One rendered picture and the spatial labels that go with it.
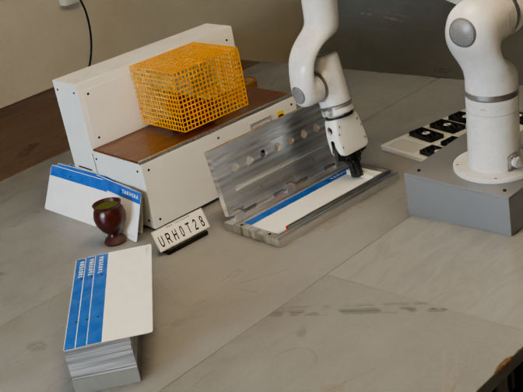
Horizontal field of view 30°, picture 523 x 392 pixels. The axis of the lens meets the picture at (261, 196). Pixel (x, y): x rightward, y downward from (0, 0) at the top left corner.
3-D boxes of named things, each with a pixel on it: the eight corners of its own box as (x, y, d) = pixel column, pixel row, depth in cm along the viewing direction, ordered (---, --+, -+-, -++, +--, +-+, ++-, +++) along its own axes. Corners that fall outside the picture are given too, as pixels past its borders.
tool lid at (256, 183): (208, 152, 241) (203, 152, 243) (231, 222, 246) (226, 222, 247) (331, 94, 266) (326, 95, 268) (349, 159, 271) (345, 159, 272)
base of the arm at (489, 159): (553, 162, 228) (552, 89, 220) (496, 191, 219) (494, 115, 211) (492, 143, 242) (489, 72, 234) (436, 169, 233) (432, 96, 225)
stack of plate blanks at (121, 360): (141, 381, 191) (129, 337, 187) (75, 395, 190) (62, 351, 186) (142, 287, 228) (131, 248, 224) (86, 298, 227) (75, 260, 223)
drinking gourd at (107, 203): (106, 235, 259) (96, 197, 254) (136, 232, 257) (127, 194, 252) (95, 250, 251) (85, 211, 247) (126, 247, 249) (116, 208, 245)
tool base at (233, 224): (279, 247, 234) (277, 234, 233) (225, 229, 249) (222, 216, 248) (399, 179, 259) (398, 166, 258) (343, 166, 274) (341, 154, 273)
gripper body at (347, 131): (334, 117, 249) (346, 157, 251) (361, 103, 254) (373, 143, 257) (314, 118, 255) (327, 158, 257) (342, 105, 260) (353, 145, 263)
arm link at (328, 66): (332, 108, 248) (357, 96, 253) (317, 58, 245) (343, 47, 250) (311, 110, 255) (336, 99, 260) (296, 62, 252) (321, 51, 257)
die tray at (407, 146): (445, 169, 260) (445, 166, 259) (379, 148, 281) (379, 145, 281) (547, 121, 278) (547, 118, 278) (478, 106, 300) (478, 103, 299)
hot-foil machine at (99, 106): (156, 232, 255) (123, 95, 240) (75, 202, 284) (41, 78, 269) (352, 133, 297) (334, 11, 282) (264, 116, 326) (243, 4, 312)
